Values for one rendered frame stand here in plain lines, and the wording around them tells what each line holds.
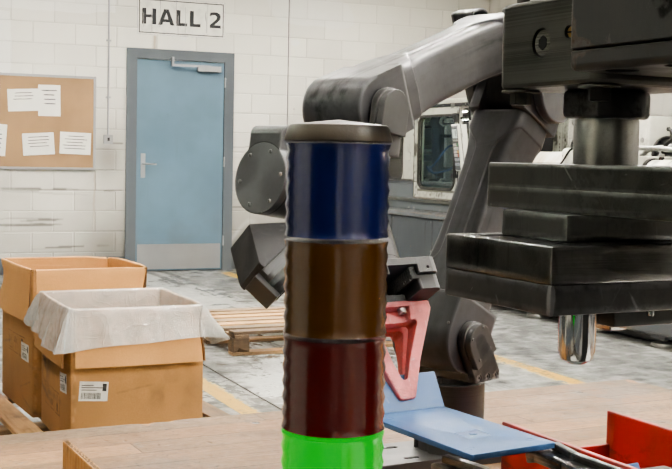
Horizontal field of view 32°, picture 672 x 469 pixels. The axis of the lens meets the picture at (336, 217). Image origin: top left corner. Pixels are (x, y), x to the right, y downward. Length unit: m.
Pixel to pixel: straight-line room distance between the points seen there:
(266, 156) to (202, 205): 10.99
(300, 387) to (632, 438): 0.68
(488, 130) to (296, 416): 0.76
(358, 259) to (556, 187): 0.27
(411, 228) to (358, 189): 10.14
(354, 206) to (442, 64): 0.65
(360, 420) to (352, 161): 0.09
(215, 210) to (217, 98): 1.13
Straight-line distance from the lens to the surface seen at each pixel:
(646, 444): 1.06
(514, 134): 1.14
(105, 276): 4.74
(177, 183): 11.81
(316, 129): 0.41
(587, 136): 0.67
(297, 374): 0.42
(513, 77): 0.69
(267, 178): 0.91
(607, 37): 0.59
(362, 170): 0.41
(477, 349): 1.07
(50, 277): 4.68
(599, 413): 1.37
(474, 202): 1.12
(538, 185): 0.67
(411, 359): 0.93
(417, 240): 10.45
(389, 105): 0.96
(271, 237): 0.91
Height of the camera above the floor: 1.18
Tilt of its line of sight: 3 degrees down
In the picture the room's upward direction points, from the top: 1 degrees clockwise
